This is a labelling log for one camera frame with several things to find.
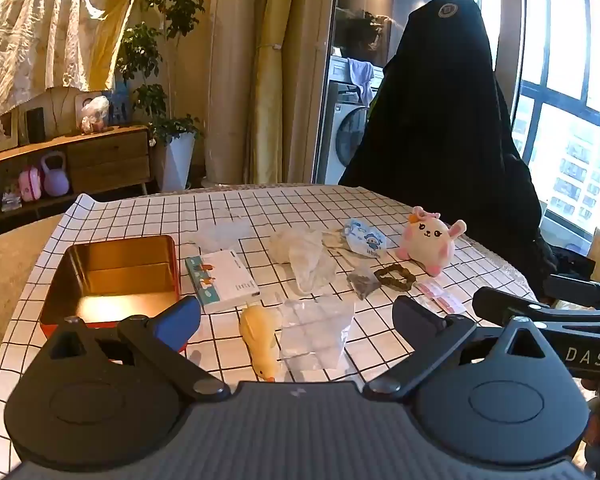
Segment white washing machine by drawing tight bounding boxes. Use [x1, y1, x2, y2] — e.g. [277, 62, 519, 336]
[316, 55, 386, 186]

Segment wooden sideboard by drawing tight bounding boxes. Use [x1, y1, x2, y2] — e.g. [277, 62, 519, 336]
[0, 125, 153, 223]

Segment brown scrunchie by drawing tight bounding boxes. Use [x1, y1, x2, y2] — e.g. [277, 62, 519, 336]
[373, 262, 415, 292]

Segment blue white mask packet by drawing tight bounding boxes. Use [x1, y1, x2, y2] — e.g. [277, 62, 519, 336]
[341, 217, 388, 260]

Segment pink rabbit plush toy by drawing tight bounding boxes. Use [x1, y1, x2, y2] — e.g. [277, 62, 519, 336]
[396, 206, 468, 278]

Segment small grey pouch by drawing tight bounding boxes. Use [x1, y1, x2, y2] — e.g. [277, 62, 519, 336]
[346, 266, 381, 301]

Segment pink white sachet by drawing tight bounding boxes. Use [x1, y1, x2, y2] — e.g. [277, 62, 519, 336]
[420, 294, 463, 314]
[414, 280, 451, 302]

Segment large window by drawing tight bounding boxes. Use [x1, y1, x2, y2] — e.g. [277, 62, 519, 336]
[500, 0, 600, 241]

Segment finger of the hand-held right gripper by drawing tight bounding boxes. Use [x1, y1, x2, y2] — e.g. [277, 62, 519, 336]
[472, 287, 600, 333]
[544, 274, 600, 310]

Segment crumpled clear plastic wrapper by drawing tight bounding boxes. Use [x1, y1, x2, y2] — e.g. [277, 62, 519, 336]
[190, 217, 256, 256]

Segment black checked white tablecloth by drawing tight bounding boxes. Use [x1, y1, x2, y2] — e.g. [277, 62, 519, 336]
[0, 183, 541, 466]

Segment white card box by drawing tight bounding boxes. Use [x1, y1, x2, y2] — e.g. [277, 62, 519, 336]
[184, 250, 262, 315]

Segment white gauze cloth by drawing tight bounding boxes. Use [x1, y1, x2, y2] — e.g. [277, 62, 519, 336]
[269, 227, 337, 295]

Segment black speaker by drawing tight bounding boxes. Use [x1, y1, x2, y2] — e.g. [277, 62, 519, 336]
[25, 107, 47, 144]

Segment blue picture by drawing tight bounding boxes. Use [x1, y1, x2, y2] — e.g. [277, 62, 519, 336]
[102, 82, 133, 126]

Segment beige wrapped pillar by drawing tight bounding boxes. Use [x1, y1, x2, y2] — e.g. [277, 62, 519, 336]
[202, 0, 276, 186]

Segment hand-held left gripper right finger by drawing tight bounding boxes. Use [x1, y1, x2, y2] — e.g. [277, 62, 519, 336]
[362, 296, 566, 406]

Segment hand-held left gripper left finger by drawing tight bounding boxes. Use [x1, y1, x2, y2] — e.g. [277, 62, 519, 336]
[45, 296, 231, 403]

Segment black draped cloth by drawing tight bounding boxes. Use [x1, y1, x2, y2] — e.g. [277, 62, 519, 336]
[339, 0, 561, 306]

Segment clear square plastic bag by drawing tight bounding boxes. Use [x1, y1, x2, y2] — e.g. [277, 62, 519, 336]
[277, 296, 356, 372]

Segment yellow rubber duck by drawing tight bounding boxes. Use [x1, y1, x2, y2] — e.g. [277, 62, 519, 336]
[238, 305, 283, 383]

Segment green plant in white planter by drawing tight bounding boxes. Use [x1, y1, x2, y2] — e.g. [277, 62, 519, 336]
[115, 0, 206, 192]

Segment yellow curtain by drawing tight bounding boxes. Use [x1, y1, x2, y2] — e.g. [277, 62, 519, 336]
[247, 0, 312, 186]

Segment plastic wrapped doll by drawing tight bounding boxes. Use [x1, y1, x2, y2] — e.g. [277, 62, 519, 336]
[80, 95, 111, 135]

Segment purple kettlebell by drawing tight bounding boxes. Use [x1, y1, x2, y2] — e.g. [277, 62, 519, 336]
[40, 151, 71, 197]

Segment red tin box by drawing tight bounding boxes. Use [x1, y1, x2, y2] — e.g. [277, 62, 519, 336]
[39, 234, 182, 356]

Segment blue towel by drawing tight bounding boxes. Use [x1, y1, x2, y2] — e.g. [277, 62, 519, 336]
[347, 57, 376, 106]

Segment pink toy case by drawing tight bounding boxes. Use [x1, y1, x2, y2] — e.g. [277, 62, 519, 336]
[19, 167, 43, 202]

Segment white draped cloth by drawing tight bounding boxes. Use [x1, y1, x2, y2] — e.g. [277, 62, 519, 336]
[0, 0, 143, 126]

